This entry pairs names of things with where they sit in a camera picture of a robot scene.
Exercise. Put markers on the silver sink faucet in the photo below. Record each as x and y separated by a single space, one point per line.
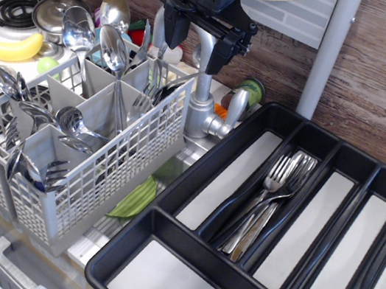
201 120

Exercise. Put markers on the hanging silver ladle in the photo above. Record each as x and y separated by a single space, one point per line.
115 13

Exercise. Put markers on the steel pot lid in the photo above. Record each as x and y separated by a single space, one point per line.
47 16

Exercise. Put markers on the silver slotted spoon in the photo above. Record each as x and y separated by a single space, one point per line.
115 55

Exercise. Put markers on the grey metal post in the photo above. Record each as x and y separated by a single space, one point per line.
342 18

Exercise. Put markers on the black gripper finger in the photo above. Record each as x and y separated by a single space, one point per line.
223 52
176 24

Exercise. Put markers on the grey plastic cutlery basket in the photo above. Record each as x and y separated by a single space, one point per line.
93 183

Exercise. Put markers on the large silver serving spoon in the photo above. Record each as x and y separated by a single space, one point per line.
79 36

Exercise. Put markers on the black stove burner coil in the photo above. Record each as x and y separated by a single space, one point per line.
17 14

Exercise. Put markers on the silver knife in basket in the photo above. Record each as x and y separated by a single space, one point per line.
141 54

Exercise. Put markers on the silver fork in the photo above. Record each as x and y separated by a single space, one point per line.
273 181
141 104
302 165
167 89
158 69

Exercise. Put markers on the black cutlery tray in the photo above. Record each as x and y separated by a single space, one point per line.
330 235

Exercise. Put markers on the green leaf-shaped mat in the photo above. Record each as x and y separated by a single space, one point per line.
136 201

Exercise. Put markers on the small silver ladle spoon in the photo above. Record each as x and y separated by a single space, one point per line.
71 120

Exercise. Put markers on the silver fork front corner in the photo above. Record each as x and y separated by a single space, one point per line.
45 179

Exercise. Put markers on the silver spoon left corner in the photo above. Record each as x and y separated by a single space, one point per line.
8 85

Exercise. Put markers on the red toy tomato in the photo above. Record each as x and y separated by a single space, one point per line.
137 36

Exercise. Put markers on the green canned food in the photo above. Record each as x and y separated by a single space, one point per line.
255 89

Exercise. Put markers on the yellow toy banana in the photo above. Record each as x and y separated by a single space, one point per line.
21 51

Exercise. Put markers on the green toy ball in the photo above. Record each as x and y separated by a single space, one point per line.
46 64

